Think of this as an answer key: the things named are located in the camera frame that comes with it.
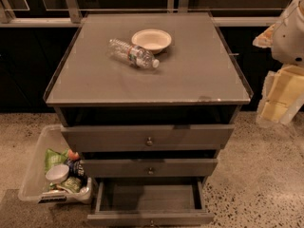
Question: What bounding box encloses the grey top drawer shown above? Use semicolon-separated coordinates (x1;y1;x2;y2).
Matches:
61;124;234;153

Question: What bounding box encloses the small white cup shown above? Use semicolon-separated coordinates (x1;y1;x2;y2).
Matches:
46;164;69;183

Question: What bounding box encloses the green snack bag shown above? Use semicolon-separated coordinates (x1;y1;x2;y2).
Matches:
45;148;68;172

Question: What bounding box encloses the green snack packet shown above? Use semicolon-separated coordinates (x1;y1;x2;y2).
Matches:
49;177;82;194

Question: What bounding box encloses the grey middle drawer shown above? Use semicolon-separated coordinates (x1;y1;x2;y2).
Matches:
81;159;218;178

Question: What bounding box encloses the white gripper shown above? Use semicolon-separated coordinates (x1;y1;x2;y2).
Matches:
253;21;304;125

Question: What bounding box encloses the grey drawer cabinet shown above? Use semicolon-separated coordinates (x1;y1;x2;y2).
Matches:
43;11;255;228

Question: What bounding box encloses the metal railing frame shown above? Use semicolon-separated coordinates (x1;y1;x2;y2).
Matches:
0;0;293;28

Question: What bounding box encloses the clear plastic water bottle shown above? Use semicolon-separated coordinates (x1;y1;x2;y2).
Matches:
108;38;160;69

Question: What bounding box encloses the clear plastic storage bin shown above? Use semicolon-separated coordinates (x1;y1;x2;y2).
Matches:
18;124;92;204

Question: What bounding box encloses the grey open bottom drawer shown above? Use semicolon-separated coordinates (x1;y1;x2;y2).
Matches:
87;178;214;228

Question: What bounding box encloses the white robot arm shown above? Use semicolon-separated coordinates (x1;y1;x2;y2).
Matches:
253;0;304;127

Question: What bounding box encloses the dark blue snack bag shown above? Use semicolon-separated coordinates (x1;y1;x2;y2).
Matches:
65;159;86;179

